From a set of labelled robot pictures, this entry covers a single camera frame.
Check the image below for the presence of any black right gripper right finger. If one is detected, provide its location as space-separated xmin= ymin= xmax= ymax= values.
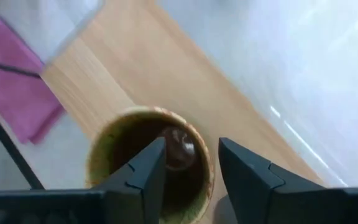
xmin=218 ymin=137 xmax=326 ymax=224

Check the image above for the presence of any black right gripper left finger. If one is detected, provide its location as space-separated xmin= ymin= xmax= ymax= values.
xmin=93 ymin=136 xmax=167 ymax=224

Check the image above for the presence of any pink cloth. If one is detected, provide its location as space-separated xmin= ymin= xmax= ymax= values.
xmin=0 ymin=11 xmax=67 ymax=146

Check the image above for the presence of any wooden shelf with black frame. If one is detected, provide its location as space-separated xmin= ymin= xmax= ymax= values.
xmin=0 ymin=0 xmax=328 ymax=224

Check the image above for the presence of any black metal table frame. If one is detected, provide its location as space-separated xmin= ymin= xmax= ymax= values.
xmin=0 ymin=96 xmax=45 ymax=191

